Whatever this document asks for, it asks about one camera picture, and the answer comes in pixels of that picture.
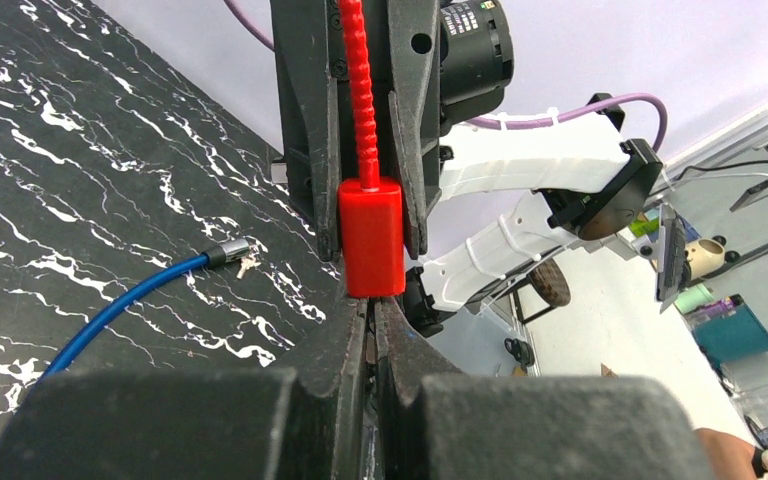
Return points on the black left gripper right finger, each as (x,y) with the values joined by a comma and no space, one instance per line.
(437,422)

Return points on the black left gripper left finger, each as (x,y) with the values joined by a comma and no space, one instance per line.
(298,419)

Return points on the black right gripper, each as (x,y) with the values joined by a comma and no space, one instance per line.
(476,64)

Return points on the red cable lock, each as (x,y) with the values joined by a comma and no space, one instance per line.
(370,205)

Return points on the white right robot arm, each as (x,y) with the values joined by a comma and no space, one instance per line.
(395,155)

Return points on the small blue lock keys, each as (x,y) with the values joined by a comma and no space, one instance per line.
(246,264)

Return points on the blue cable lock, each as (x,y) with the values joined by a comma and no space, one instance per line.
(212,258)

